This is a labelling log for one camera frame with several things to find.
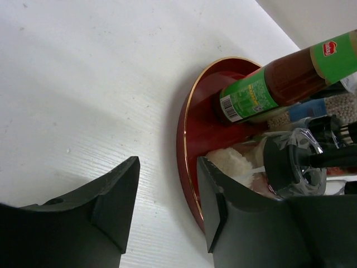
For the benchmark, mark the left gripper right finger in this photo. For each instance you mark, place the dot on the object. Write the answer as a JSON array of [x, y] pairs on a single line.
[[245, 229]]

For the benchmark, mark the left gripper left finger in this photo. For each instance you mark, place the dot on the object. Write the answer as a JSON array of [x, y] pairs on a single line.
[[87, 227]]

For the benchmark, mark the black-lid shaker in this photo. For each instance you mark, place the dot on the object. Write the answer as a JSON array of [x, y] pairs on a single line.
[[274, 165], [331, 133]]

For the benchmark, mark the ketchup bottle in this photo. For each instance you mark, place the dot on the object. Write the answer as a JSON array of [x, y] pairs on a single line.
[[287, 80]]

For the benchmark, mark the tall pearl jar blue label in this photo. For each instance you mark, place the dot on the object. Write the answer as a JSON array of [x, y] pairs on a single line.
[[343, 106]]

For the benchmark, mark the red round tray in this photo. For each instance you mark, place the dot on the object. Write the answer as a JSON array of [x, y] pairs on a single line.
[[198, 129]]

